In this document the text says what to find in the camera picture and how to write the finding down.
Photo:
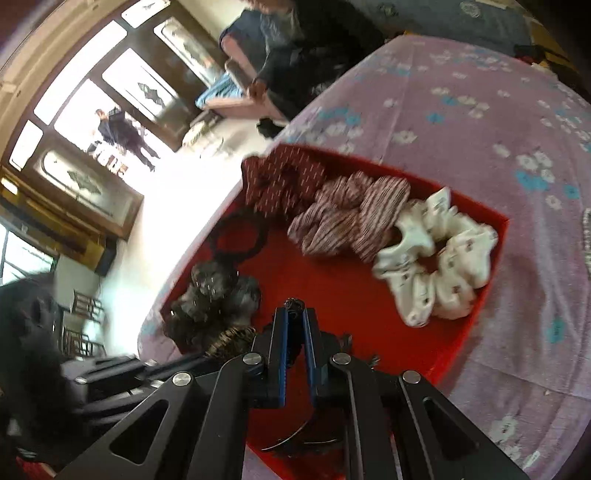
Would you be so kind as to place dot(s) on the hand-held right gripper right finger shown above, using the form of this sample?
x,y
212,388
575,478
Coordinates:
x,y
311,364

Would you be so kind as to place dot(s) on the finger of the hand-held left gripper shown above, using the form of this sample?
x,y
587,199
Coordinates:
x,y
138,369
120,397

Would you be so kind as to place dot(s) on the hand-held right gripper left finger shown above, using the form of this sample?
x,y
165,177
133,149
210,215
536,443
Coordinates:
x,y
281,360

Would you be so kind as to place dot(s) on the leopard print scrunchie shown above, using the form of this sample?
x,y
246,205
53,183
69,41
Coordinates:
x,y
231,339

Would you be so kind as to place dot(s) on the red tray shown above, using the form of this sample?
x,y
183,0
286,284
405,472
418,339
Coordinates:
x,y
341,286

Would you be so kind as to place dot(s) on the dark floral scrunchie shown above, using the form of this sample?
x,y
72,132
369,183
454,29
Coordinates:
x,y
207,300

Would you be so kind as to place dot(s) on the black lace scrunchie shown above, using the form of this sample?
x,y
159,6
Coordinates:
x,y
216,240

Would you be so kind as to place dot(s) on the red plaid scrunchie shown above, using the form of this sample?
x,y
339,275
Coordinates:
x,y
351,217

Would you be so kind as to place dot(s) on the white cherry print scrunchie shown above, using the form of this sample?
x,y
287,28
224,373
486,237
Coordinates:
x,y
457,258

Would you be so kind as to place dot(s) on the red polka dot scrunchie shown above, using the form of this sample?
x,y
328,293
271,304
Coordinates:
x,y
281,180

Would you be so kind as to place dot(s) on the wooden chair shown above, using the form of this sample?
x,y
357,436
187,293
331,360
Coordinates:
x,y
85,304

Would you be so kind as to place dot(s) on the dark fuzzy cloth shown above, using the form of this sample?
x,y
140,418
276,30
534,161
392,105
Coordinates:
x,y
27,350

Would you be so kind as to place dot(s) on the wooden glass panel door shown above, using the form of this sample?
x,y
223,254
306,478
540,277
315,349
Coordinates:
x,y
134,203

